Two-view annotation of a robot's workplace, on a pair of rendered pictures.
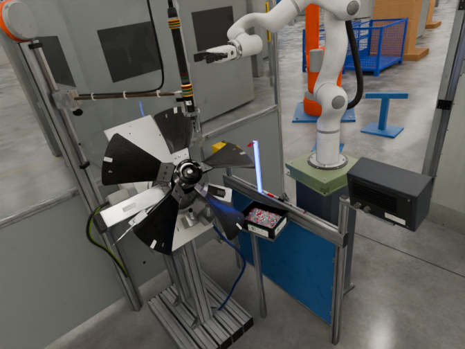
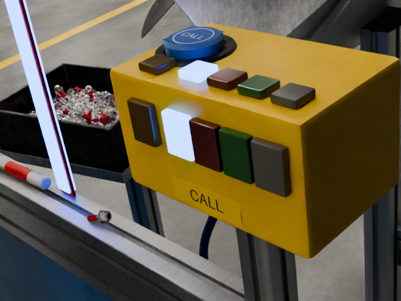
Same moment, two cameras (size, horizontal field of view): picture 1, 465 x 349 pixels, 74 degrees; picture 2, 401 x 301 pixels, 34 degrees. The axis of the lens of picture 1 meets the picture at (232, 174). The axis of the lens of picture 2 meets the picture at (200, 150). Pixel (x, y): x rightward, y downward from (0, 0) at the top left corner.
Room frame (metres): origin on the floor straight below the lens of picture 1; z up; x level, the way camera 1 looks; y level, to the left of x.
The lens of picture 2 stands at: (2.13, -0.05, 1.23)
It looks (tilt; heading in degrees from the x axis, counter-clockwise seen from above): 29 degrees down; 175
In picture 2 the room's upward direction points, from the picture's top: 9 degrees counter-clockwise
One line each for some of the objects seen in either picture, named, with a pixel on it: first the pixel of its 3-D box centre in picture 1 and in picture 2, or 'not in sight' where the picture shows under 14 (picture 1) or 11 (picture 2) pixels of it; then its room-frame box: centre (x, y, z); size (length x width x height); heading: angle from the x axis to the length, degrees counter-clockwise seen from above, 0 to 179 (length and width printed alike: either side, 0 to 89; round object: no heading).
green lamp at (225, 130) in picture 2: not in sight; (237, 155); (1.80, 0.00, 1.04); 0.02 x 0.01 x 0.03; 36
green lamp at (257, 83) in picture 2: not in sight; (258, 86); (1.79, 0.01, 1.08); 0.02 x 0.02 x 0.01; 36
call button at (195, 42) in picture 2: not in sight; (194, 45); (1.71, -0.01, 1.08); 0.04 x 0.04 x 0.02
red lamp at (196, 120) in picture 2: not in sight; (207, 144); (1.79, -0.02, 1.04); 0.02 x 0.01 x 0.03; 36
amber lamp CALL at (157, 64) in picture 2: not in sight; (157, 64); (1.73, -0.04, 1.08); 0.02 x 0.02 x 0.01; 36
